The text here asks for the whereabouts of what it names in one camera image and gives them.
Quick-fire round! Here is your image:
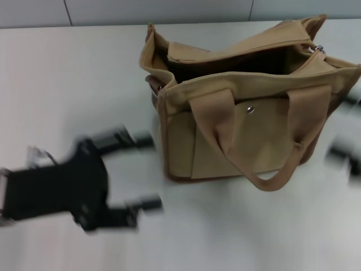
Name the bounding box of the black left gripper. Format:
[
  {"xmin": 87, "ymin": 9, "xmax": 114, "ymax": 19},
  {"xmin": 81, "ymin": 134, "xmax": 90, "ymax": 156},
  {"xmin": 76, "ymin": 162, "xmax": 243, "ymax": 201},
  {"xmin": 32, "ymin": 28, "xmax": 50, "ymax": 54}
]
[{"xmin": 5, "ymin": 126, "xmax": 165, "ymax": 233}]

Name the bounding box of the khaki canvas food bag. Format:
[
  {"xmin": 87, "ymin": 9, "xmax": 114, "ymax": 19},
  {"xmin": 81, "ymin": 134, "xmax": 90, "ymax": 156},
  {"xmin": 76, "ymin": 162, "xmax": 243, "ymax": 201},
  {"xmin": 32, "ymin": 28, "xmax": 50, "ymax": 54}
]
[{"xmin": 138, "ymin": 14, "xmax": 361, "ymax": 193}]

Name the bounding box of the silver cable connector plug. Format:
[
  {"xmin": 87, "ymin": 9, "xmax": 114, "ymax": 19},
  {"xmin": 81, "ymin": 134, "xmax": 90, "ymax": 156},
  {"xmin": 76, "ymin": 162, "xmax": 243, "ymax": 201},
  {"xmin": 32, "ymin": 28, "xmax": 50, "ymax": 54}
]
[{"xmin": 26, "ymin": 145, "xmax": 58, "ymax": 167}]

